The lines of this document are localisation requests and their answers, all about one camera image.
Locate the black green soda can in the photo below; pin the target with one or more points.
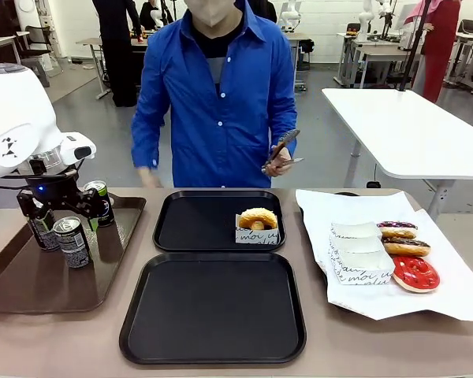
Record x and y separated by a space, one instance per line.
107 210
43 238
75 248

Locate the plain glazed donut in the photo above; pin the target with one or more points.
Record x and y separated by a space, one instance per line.
247 220

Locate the red iced donut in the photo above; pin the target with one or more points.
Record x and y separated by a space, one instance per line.
416 273

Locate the white printed paper donut box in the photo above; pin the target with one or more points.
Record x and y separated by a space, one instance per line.
362 273
354 229
358 245

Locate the person's left forearm blue sleeve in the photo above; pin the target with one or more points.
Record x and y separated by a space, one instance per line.
285 118

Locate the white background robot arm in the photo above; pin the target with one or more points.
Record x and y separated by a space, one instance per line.
291 15
366 19

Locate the white table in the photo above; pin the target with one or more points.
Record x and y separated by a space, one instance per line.
398 130

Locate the glazed donut in paper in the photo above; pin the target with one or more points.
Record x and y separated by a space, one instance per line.
256 237

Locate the person's right hand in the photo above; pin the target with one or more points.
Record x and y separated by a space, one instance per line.
150 178

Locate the chocolate iced donut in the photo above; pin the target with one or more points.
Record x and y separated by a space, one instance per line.
406 246

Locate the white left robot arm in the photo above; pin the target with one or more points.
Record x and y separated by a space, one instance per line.
16 110

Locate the person in black clothes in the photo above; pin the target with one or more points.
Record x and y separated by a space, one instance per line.
118 59

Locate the person in blue shirt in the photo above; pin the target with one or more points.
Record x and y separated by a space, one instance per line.
205 118

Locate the person in red dress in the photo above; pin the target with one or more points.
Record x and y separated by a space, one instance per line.
441 47

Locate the black pole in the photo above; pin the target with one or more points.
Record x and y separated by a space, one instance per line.
412 59

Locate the grey lab table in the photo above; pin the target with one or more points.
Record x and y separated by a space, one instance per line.
378 53
90 42

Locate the white face mask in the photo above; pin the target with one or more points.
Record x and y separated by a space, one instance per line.
211 10

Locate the person's right forearm blue sleeve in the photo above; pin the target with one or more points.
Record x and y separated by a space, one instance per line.
144 149

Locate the black office chair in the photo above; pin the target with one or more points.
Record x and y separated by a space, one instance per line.
37 43

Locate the person's left hand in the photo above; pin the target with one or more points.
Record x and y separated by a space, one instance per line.
280 161

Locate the seated person in black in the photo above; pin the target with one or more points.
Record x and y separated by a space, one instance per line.
147 15

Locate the white paper sheet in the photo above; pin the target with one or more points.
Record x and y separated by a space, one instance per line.
437 283

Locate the metal serving tongs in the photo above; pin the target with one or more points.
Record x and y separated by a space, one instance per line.
289 136

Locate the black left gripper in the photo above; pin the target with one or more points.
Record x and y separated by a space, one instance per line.
51 191

